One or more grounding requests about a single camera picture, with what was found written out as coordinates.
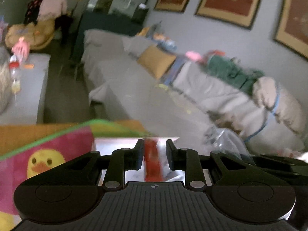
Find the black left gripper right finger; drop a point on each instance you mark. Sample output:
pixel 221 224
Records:
pixel 188 161

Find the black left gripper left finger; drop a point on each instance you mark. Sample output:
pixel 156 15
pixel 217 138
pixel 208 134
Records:
pixel 123 160

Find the red object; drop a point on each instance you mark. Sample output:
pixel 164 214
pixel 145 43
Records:
pixel 153 169

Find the clear plastic bag with items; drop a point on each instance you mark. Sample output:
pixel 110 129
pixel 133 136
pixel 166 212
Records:
pixel 224 140

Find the pink open cardboard box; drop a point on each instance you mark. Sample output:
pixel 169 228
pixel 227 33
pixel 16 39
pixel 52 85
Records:
pixel 106 146

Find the grey covered sofa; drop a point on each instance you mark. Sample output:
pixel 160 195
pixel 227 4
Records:
pixel 187 108

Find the beige rolled blanket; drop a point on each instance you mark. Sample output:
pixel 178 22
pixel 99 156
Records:
pixel 270 94

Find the colourful cartoon play mat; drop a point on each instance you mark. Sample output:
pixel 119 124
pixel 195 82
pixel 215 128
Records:
pixel 28 150

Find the green clothing on sofa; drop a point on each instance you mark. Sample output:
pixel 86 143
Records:
pixel 233 74

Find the yellow cushion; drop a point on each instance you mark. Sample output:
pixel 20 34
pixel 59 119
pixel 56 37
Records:
pixel 155 61

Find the dark cabinet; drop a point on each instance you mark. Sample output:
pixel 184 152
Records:
pixel 106 22

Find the glass jar of snacks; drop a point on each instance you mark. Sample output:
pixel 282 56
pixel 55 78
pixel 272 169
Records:
pixel 5 79

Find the framed red picture right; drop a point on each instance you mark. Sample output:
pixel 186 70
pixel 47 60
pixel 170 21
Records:
pixel 292 26

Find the baby bottle red cap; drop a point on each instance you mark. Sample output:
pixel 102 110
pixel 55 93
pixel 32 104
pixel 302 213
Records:
pixel 15 71

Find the yellow rocking toy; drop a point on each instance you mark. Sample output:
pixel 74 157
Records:
pixel 37 35

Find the framed red picture centre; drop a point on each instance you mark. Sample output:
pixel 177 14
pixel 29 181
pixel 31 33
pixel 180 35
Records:
pixel 241 13

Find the pink clothes pile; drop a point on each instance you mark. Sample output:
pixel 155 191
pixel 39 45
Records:
pixel 52 9

